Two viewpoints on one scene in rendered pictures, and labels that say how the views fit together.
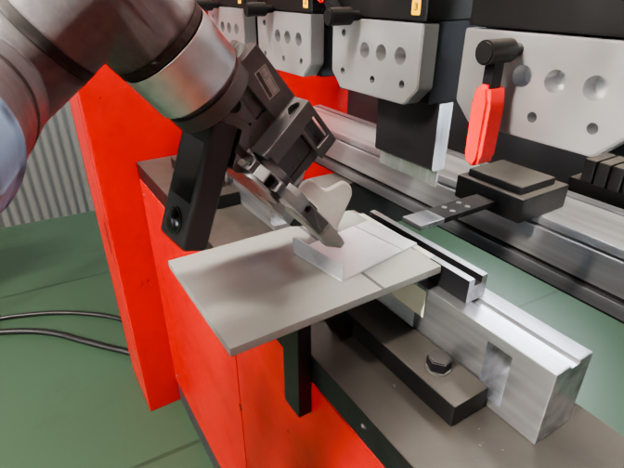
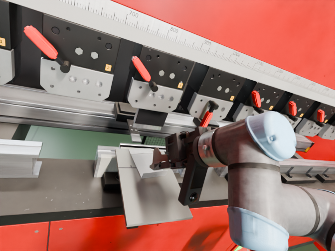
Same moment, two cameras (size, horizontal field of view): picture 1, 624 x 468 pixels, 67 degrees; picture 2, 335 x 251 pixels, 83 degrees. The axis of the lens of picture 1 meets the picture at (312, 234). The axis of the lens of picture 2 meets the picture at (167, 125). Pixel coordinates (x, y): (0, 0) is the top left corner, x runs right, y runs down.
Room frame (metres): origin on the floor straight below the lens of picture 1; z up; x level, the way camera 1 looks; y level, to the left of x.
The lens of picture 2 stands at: (0.46, 0.44, 1.41)
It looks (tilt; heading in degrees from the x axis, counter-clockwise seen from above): 27 degrees down; 272
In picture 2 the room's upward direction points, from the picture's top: 22 degrees clockwise
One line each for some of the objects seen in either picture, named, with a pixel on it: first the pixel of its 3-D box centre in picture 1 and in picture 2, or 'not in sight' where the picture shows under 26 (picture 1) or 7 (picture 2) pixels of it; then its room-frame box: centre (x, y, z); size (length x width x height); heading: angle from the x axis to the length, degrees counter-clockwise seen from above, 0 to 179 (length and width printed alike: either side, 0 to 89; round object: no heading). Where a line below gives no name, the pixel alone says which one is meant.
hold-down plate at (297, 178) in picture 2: not in sight; (297, 178); (-0.34, -0.60, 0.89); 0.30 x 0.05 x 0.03; 32
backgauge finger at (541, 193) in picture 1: (477, 197); (131, 120); (0.63, -0.24, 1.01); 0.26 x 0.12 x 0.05; 122
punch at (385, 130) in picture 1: (409, 136); (150, 117); (0.54, -0.12, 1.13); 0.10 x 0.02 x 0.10; 32
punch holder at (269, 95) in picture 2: not in sight; (251, 102); (0.23, -0.31, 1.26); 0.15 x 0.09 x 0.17; 32
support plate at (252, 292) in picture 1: (303, 266); (149, 180); (0.47, 0.01, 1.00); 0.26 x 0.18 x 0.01; 122
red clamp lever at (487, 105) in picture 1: (492, 104); (207, 114); (0.38, -0.14, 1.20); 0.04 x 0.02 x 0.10; 122
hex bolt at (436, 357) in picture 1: (438, 362); not in sight; (0.40, -0.14, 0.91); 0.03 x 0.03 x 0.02
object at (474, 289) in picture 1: (414, 251); (146, 150); (0.52, -0.13, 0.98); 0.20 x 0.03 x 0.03; 32
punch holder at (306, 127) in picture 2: not in sight; (310, 116); (-0.11, -0.53, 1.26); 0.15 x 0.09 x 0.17; 32
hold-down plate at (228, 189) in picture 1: (202, 178); not in sight; (1.02, 0.25, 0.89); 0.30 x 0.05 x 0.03; 32
